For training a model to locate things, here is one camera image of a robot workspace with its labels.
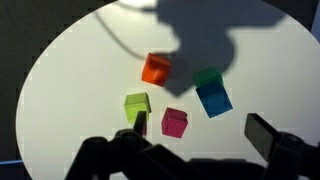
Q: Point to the lime yellow-green cube block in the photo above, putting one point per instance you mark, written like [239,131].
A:
[135,105]

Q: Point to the mulberry pink cube block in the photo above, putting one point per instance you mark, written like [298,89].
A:
[174,124]

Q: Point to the orange-red cube block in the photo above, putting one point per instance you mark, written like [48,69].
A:
[155,70]

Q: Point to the green cube block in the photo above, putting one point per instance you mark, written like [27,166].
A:
[206,76]

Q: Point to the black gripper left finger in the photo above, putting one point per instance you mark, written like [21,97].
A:
[100,156]

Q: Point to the blue metal partition frame rail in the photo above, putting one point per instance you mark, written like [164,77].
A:
[10,162]

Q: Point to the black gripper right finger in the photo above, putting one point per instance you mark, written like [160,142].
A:
[261,133]

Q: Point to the blue cube block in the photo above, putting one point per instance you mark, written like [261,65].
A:
[215,101]

